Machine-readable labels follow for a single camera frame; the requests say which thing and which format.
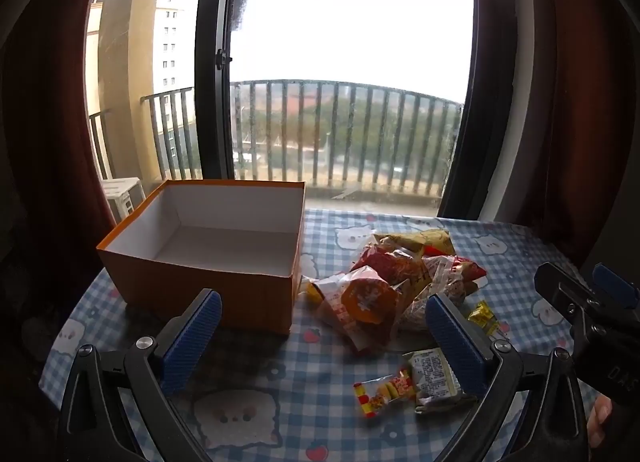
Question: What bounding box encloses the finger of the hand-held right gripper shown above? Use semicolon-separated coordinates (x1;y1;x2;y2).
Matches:
533;262;598;315
591;263;640;315

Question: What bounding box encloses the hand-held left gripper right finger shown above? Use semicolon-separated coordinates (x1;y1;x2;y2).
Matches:
425;293;588;462

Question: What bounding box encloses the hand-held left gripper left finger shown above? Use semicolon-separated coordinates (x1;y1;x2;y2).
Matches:
57;288;223;462

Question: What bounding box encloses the orange cardboard box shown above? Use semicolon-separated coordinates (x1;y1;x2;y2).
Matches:
96;179;307;335

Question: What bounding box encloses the orange label snack packet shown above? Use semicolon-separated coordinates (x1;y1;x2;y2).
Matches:
312;265;416;355

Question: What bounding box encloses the person's right hand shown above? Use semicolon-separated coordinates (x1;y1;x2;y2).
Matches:
586;394;615;449

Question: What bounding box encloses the small white sachet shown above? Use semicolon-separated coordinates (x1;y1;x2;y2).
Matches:
402;347;476;413

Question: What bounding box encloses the small yellow candy wrapper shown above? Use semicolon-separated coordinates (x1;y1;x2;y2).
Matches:
467;299;501;338

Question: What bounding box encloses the clear packet of brown snack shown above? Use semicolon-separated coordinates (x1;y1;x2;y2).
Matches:
395;287;468;335

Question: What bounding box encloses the small red yellow candy packet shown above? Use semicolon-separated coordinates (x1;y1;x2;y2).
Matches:
353;369;418;418

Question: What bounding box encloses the red spicy snack packet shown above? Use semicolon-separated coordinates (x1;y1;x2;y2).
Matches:
350;242;426;288

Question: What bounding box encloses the yellow chip bag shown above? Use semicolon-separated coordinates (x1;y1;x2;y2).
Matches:
372;228;456;258

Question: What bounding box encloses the small yellow jelly cup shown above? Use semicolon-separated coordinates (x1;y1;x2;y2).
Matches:
298;275;326;305

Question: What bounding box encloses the blue checked tablecloth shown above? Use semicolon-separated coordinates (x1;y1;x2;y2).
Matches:
39;207;608;462

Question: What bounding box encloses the white air conditioner unit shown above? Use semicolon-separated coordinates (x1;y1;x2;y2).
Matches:
101;176;147;225

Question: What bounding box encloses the dark red curtain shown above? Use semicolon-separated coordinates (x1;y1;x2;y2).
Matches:
0;0;118;358
470;0;640;268

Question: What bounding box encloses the grey balcony railing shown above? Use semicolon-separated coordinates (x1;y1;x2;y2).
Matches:
87;78;463;200

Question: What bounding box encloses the white apartment building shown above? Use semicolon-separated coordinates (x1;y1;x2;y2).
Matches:
150;0;196;93

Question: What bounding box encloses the black window frame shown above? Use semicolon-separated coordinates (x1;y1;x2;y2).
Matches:
192;0;501;220

